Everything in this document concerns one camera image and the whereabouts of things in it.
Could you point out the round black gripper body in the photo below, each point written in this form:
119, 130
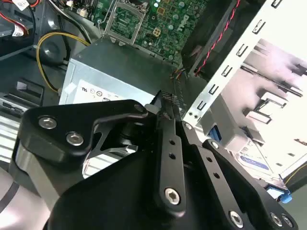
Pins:
115, 196

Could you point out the hard disk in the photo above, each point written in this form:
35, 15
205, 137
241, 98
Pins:
254, 158

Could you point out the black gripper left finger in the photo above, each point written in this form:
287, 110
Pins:
100, 110

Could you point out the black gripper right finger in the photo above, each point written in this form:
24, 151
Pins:
223, 187

